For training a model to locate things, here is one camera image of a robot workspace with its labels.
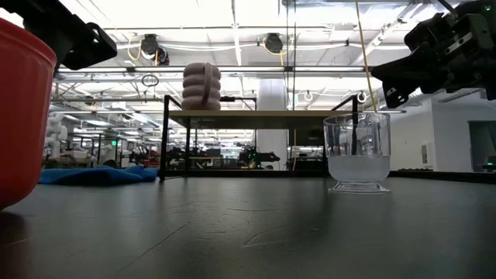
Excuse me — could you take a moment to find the black aluminium table frame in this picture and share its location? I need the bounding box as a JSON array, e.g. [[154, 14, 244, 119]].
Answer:
[[285, 0, 496, 184]]

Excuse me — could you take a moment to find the red plastic mug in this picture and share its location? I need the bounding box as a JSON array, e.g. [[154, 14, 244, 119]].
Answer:
[[0, 17, 58, 212]]

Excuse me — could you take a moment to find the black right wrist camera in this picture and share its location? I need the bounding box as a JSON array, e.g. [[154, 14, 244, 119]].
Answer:
[[404, 11, 462, 53]]

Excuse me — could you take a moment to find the wooden shelf black frame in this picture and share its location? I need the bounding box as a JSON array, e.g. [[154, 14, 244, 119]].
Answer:
[[159, 94, 360, 182]]

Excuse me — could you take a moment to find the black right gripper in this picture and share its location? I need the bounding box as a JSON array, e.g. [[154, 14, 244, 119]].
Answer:
[[370, 0, 496, 109]]

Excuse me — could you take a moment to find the clear glass mug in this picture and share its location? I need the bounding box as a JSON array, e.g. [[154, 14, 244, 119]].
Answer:
[[322, 112, 392, 195]]

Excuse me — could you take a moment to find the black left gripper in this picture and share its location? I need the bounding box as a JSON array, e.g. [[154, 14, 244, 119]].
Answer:
[[0, 0, 118, 71]]

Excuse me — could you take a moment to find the ceiling cable reel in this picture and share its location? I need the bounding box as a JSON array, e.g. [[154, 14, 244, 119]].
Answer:
[[262, 32, 286, 56], [138, 33, 171, 67]]

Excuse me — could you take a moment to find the white wall box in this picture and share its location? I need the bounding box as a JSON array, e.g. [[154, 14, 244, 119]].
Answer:
[[420, 141, 432, 168]]

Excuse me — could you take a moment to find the yellow hanging cable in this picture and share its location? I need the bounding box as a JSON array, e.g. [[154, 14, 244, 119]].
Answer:
[[355, 0, 379, 114], [291, 129, 299, 172]]

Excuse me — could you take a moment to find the pink ribbed mug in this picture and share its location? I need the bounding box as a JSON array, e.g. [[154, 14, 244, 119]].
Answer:
[[181, 62, 222, 112]]

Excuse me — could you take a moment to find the blue cloth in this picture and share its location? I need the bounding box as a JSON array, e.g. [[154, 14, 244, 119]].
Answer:
[[38, 165, 159, 186]]

